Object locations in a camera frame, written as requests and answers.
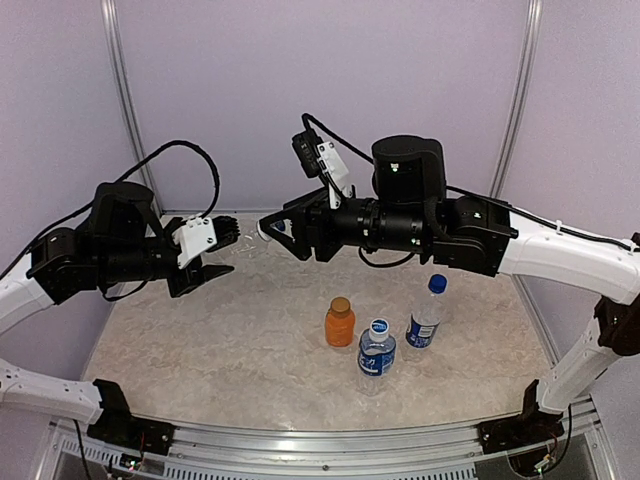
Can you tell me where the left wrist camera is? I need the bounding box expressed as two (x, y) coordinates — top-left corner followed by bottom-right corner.
(171, 216), (217, 270)

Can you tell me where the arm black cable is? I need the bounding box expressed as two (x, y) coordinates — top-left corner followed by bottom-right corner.
(114, 139), (221, 219)
(300, 113), (376, 164)

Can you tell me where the Pepsi water bottle blue cap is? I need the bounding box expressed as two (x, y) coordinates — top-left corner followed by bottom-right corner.
(405, 274), (448, 350)

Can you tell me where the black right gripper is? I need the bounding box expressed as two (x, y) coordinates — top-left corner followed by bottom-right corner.
(259, 182), (431, 260)

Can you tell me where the blue label water bottle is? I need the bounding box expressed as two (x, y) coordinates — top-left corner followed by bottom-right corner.
(357, 318), (396, 396)

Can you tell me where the aluminium corner post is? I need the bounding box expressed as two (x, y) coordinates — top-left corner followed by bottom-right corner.
(99, 0), (164, 216)
(489, 0), (543, 198)

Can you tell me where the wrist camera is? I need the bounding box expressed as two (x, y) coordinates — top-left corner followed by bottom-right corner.
(171, 216), (217, 270)
(292, 129), (353, 209)

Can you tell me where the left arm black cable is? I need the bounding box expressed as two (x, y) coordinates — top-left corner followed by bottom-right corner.
(114, 139), (221, 219)

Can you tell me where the right aluminium corner post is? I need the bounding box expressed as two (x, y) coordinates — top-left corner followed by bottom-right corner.
(489, 0), (543, 198)

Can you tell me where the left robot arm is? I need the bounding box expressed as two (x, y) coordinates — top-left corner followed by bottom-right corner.
(1, 182), (240, 445)

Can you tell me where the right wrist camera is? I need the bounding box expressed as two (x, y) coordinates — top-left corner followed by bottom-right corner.
(292, 129), (353, 209)

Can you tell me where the clear plastic bottle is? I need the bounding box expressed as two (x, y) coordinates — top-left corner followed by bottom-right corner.
(219, 234), (269, 261)

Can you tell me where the white blue bottle cap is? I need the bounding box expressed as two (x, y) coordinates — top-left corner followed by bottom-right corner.
(256, 220), (287, 242)

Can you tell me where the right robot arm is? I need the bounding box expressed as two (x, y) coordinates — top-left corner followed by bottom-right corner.
(259, 133), (639, 444)

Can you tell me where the orange juice bottle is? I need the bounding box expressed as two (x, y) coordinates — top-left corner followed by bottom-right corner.
(325, 297), (356, 348)

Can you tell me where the left aluminium corner post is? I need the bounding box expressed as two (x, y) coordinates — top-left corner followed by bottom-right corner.
(99, 0), (164, 216)

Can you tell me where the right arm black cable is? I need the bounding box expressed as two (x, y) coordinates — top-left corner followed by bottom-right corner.
(300, 113), (376, 164)

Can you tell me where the front aluminium frame rail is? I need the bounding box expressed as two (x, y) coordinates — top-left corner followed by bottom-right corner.
(47, 394), (614, 480)

